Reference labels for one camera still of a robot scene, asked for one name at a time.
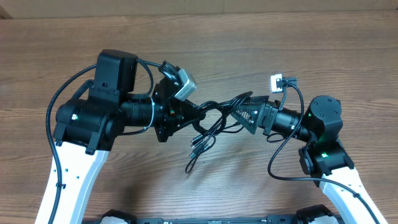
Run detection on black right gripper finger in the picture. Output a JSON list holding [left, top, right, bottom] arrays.
[[231, 104, 264, 134], [242, 95, 269, 106]]

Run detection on black USB-C cable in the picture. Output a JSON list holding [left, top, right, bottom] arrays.
[[190, 99, 246, 156]]

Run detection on black USB-A cable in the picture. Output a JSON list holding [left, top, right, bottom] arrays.
[[185, 91, 254, 174]]

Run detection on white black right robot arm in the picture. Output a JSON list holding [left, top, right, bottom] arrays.
[[232, 96, 386, 223]]

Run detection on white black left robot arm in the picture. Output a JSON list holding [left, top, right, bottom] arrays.
[[36, 49, 205, 223]]

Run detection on brown cardboard wall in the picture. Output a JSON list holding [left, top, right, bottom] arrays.
[[1, 0, 397, 19]]

